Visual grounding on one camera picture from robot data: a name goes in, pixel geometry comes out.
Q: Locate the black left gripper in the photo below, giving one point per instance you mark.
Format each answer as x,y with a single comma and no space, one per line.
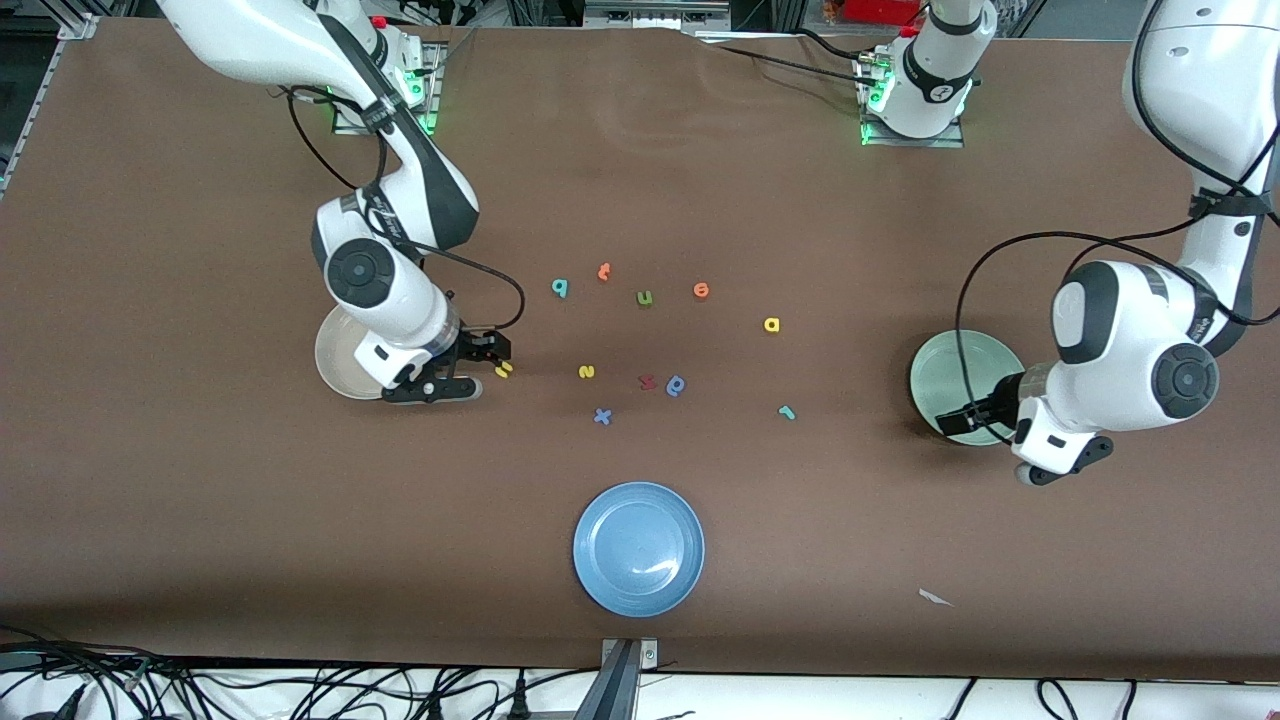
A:
996,405

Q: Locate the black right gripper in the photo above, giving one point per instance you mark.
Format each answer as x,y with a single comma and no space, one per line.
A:
474,348

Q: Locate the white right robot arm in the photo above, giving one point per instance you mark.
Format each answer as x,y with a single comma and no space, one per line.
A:
390,290

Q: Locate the green plate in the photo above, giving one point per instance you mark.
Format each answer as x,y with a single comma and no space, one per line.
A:
950,370

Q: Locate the beige brown plate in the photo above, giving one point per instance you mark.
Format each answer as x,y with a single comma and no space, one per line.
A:
340,365

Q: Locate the white paper scrap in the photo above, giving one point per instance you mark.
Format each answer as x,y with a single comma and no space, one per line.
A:
935,597

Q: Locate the blue letter g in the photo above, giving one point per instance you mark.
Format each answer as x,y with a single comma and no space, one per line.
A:
676,385

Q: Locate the blue plate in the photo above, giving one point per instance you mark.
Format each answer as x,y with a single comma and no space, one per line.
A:
638,549

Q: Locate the brown table cover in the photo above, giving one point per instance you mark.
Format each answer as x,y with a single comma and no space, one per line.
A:
200,500

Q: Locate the black power plug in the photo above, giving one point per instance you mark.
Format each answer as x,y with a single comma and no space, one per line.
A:
519,700

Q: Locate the grey metal equipment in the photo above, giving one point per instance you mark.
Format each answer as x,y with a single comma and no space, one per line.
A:
655,12

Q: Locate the red box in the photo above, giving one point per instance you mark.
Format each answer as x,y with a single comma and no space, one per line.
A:
880,10

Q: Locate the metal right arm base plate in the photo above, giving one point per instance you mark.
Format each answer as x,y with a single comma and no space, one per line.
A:
432,110

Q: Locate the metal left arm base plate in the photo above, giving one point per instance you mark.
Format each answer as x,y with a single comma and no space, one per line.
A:
950,142

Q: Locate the aluminium camera mount profile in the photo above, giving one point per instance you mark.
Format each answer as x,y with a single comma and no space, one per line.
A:
620,690

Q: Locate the aluminium frame rail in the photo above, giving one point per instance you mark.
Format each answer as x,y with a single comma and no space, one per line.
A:
40,90

